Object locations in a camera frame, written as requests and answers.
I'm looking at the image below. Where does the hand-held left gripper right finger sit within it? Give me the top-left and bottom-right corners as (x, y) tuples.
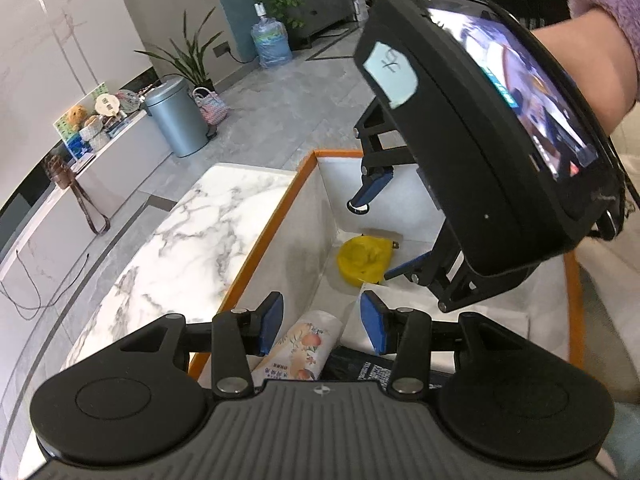
(360, 289), (526, 396)

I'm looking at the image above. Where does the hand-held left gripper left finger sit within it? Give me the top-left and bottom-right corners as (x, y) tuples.
(117, 291), (285, 396)

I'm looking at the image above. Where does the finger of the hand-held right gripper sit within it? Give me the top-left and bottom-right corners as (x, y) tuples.
(383, 227), (482, 314)
(346, 102), (416, 216)

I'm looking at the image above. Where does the white floral lotion bottle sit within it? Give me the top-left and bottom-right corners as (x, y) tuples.
(250, 310), (344, 387)

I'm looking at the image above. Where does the yellow tape measure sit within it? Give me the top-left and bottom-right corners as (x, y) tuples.
(335, 233), (402, 287)

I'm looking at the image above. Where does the black spray can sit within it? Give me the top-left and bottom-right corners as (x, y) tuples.
(320, 344), (457, 392)

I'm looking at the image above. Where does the orange storage box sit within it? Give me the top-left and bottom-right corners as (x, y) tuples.
(187, 148), (587, 392)

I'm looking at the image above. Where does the white rectangular box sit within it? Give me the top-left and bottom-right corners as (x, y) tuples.
(345, 290), (532, 358)

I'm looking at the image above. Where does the person's right forearm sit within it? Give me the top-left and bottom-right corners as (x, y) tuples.
(529, 0), (640, 137)

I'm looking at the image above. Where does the blue water jug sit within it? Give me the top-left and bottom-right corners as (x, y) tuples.
(250, 16), (294, 69)

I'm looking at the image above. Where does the woven basket bag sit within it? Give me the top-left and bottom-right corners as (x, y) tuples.
(192, 87), (229, 129)

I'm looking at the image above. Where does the grey metal trash can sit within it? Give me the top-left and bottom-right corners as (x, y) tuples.
(144, 77), (212, 159)

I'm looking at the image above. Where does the potted green plant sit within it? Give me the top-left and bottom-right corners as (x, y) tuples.
(134, 9), (227, 92)

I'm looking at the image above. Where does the grey plush toy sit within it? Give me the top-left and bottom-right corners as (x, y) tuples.
(80, 115), (108, 150)

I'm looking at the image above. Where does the blue chair cushion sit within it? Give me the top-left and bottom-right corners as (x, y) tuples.
(592, 400), (640, 480)

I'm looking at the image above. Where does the black cable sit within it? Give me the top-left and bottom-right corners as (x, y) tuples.
(0, 249), (92, 319)

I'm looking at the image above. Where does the brown camera bag with strap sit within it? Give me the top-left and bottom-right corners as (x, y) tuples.
(43, 154), (111, 235)

